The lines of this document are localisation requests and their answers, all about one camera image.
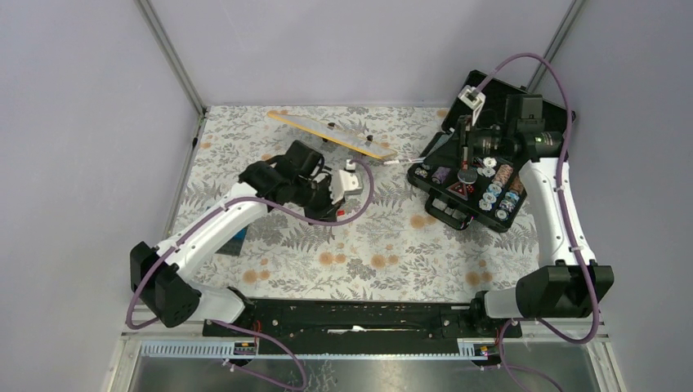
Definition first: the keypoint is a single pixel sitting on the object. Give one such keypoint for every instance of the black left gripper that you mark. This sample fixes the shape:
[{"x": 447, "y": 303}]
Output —
[{"x": 328, "y": 211}]

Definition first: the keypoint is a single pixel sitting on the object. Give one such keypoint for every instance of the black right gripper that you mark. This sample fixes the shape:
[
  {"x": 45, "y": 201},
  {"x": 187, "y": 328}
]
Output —
[{"x": 449, "y": 153}]

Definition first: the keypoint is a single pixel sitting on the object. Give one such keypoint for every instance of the white red whiteboard marker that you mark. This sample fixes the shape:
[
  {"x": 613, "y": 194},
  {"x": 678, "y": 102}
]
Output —
[{"x": 404, "y": 161}]

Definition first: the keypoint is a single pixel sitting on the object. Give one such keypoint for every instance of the yellow framed whiteboard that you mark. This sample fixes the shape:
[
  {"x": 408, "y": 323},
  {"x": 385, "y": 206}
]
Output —
[{"x": 336, "y": 135}]

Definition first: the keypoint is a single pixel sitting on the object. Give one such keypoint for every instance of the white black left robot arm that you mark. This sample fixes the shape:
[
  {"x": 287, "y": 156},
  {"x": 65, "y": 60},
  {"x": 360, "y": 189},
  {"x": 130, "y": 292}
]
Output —
[{"x": 162, "y": 275}]

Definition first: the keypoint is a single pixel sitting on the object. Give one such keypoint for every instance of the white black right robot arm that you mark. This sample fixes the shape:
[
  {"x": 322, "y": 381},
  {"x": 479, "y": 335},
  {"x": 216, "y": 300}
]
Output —
[{"x": 568, "y": 283}]

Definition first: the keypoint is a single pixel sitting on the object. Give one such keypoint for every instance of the black poker chip case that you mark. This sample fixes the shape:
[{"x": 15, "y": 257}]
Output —
[{"x": 490, "y": 192}]

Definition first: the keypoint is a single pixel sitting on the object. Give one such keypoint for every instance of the grey blue lego plate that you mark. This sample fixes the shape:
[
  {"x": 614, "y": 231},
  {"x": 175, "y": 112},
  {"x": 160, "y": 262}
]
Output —
[{"x": 233, "y": 246}]

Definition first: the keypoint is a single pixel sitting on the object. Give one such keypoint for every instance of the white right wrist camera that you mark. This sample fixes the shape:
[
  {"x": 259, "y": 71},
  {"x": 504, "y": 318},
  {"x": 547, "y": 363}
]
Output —
[{"x": 474, "y": 100}]

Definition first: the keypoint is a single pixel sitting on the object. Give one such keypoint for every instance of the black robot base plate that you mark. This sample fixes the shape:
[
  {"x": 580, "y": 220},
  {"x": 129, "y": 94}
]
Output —
[{"x": 324, "y": 324}]

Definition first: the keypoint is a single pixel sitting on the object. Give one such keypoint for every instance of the grey slotted cable duct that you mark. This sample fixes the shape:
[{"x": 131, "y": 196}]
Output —
[{"x": 426, "y": 350}]

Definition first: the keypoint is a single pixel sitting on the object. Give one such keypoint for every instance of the aluminium frame rail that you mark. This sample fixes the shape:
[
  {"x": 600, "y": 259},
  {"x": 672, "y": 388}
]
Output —
[{"x": 166, "y": 46}]

